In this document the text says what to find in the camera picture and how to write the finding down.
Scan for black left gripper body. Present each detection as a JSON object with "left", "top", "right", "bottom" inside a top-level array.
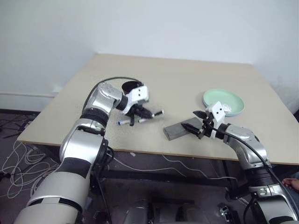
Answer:
[{"left": 129, "top": 101, "right": 150, "bottom": 117}]

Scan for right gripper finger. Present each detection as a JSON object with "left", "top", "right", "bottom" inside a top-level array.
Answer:
[
  {"left": 192, "top": 110, "right": 208, "bottom": 120},
  {"left": 181, "top": 123, "right": 200, "bottom": 135}
]

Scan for black floor cables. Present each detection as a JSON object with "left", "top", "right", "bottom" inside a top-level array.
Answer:
[{"left": 0, "top": 114, "right": 36, "bottom": 140}]

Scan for blue plastic plate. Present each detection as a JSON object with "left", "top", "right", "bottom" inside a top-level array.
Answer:
[{"left": 202, "top": 98, "right": 244, "bottom": 117}]

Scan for thin white hanging cable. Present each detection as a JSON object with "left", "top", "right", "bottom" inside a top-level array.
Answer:
[{"left": 161, "top": 154, "right": 236, "bottom": 180}]

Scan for beige wooden table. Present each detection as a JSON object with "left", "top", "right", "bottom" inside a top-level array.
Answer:
[{"left": 17, "top": 53, "right": 299, "bottom": 165}]

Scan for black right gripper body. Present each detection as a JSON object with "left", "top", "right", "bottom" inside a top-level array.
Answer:
[{"left": 197, "top": 116, "right": 215, "bottom": 140}]

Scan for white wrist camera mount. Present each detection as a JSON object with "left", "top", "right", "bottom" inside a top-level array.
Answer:
[
  {"left": 205, "top": 101, "right": 226, "bottom": 140},
  {"left": 121, "top": 85, "right": 150, "bottom": 115}
]

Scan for dark rounded shape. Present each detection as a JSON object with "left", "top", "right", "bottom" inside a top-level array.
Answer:
[{"left": 125, "top": 205, "right": 152, "bottom": 224}]

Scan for bystander's bare hand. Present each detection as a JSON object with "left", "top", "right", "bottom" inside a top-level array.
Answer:
[{"left": 282, "top": 177, "right": 299, "bottom": 188}]

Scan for black table frame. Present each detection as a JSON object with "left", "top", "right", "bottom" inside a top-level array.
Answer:
[{"left": 30, "top": 144, "right": 257, "bottom": 199}]

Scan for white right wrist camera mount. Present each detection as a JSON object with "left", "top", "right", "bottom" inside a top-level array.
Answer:
[{"left": 205, "top": 101, "right": 226, "bottom": 140}]

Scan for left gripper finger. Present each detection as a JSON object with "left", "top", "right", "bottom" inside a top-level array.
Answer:
[
  {"left": 128, "top": 109, "right": 136, "bottom": 127},
  {"left": 139, "top": 109, "right": 154, "bottom": 119}
]

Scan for small black silver fitting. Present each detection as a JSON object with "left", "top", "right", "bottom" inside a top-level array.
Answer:
[{"left": 218, "top": 203, "right": 235, "bottom": 219}]

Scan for white wall trim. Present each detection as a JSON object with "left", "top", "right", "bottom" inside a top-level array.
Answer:
[{"left": 0, "top": 91, "right": 59, "bottom": 98}]

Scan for grey glasses case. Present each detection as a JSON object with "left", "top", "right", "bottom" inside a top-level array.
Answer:
[{"left": 163, "top": 117, "right": 203, "bottom": 141}]

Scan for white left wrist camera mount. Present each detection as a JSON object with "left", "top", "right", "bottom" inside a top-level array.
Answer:
[{"left": 121, "top": 85, "right": 150, "bottom": 115}]

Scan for black capped marker pen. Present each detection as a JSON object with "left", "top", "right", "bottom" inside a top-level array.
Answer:
[{"left": 138, "top": 110, "right": 164, "bottom": 124}]

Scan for black plastic cup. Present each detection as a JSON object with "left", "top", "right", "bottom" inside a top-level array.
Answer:
[{"left": 121, "top": 80, "right": 150, "bottom": 103}]

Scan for green plastic plate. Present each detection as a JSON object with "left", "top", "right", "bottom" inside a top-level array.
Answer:
[{"left": 202, "top": 88, "right": 245, "bottom": 115}]

